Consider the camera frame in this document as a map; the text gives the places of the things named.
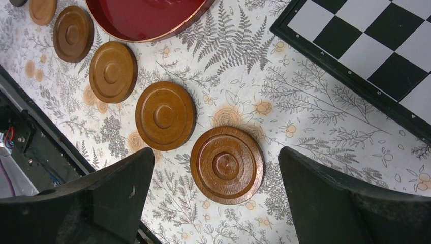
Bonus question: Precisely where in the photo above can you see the light wooden coaster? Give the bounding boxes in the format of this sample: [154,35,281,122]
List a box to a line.
[29,0,57,26]

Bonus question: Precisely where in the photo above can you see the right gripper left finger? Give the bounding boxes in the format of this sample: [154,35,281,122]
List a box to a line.
[1,147,155,243]

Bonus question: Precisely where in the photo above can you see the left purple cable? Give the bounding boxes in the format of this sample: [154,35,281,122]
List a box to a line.
[0,161,17,198]

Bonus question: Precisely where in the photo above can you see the black and white chessboard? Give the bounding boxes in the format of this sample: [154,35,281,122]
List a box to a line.
[270,0,430,143]

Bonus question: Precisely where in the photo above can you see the red round tray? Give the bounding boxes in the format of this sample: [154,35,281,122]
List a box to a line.
[86,0,213,42]

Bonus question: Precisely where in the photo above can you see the floral tablecloth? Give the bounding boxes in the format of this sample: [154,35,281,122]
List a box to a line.
[1,1,430,243]

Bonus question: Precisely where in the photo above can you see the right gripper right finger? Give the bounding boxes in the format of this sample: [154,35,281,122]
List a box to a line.
[279,147,430,243]

